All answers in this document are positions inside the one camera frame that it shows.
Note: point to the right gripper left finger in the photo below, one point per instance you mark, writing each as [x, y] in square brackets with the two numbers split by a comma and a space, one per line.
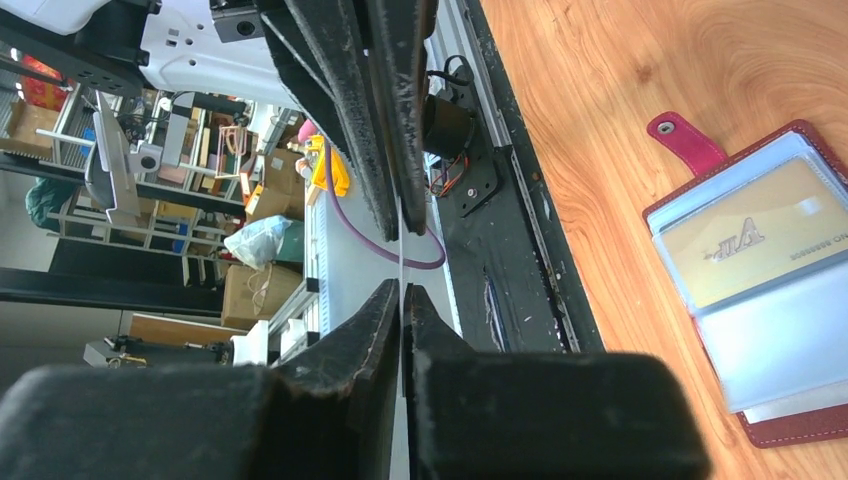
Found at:
[327, 413]

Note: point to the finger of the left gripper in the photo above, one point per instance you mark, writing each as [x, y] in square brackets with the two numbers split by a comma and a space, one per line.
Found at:
[398, 32]
[316, 47]

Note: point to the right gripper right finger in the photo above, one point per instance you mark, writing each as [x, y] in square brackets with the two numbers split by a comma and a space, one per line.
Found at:
[495, 415]

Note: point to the red leather card holder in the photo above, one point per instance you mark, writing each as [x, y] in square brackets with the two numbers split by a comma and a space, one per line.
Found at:
[778, 350]

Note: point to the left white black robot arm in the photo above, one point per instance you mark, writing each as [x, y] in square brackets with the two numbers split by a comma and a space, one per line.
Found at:
[121, 47]

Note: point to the gold card in holder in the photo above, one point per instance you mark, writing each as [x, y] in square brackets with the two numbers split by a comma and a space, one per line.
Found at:
[785, 219]

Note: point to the cardboard box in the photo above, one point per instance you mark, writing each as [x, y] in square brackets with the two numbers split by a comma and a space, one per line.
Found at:
[251, 295]

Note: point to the clear plastic bag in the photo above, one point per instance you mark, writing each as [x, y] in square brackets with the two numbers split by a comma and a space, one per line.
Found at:
[258, 243]

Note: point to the metal storage shelf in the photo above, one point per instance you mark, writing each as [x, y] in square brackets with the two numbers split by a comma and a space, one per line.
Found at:
[165, 177]

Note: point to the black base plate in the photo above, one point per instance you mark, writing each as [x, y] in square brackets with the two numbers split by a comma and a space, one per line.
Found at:
[515, 285]

